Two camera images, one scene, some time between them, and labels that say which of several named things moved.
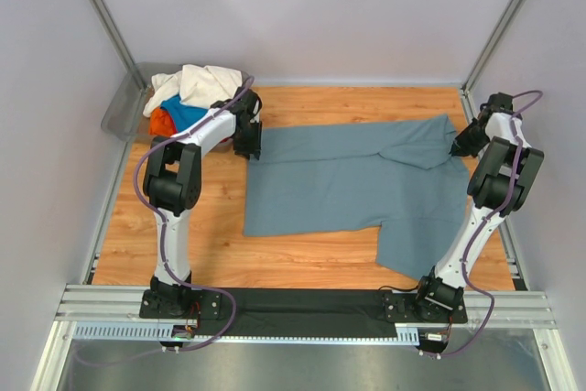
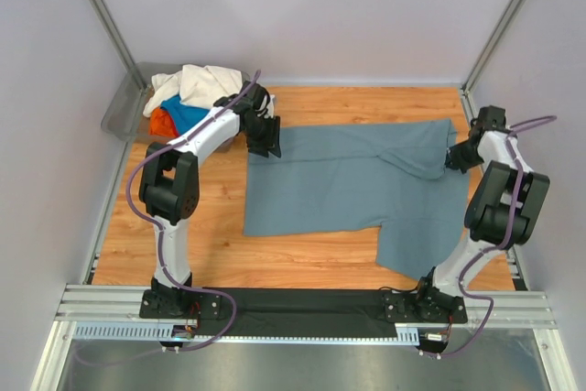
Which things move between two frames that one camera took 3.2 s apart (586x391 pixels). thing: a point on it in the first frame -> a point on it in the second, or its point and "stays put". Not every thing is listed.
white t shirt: x=197 y=86 stays put
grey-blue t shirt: x=397 y=174 stays put
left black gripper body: x=248 y=142 -> x=264 y=135
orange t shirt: x=161 y=123 stays put
